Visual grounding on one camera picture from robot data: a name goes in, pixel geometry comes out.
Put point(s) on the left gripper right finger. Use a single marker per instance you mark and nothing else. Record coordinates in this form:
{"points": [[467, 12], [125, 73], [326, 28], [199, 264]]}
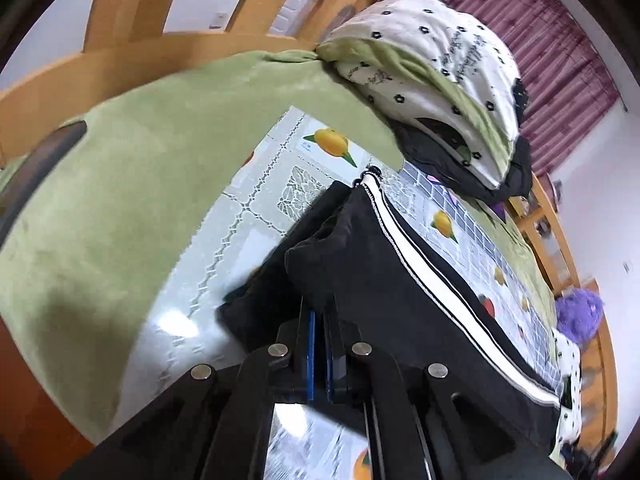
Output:
{"points": [[449, 415]]}

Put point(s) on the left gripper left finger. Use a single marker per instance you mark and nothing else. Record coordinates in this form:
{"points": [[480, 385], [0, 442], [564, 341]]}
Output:
{"points": [[209, 424]]}

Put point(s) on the black pants white waistband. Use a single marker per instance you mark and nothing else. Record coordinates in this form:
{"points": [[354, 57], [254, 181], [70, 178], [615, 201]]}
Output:
{"points": [[352, 250]]}

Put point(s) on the white flower print pillow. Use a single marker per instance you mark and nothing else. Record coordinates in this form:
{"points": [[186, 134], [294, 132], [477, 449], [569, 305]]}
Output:
{"points": [[570, 420]]}

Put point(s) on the purple plush toy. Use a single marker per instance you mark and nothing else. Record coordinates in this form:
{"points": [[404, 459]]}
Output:
{"points": [[579, 314]]}

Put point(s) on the fruit print plastic tablecloth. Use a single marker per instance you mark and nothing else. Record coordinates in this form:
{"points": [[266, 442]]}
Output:
{"points": [[262, 203]]}

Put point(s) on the black jacket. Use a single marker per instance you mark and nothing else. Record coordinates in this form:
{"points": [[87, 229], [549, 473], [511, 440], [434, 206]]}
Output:
{"points": [[432, 159]]}

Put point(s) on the maroon curtain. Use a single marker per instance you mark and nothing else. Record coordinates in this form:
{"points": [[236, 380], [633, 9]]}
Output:
{"points": [[570, 89]]}

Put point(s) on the folded white green quilt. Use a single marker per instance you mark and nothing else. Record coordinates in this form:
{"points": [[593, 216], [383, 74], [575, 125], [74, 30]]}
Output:
{"points": [[441, 71]]}

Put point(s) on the wall radiator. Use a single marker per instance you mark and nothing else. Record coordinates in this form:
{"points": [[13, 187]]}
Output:
{"points": [[291, 17]]}

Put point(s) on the wooden bed frame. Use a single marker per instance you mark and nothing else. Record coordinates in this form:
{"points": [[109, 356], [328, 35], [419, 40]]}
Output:
{"points": [[127, 47]]}

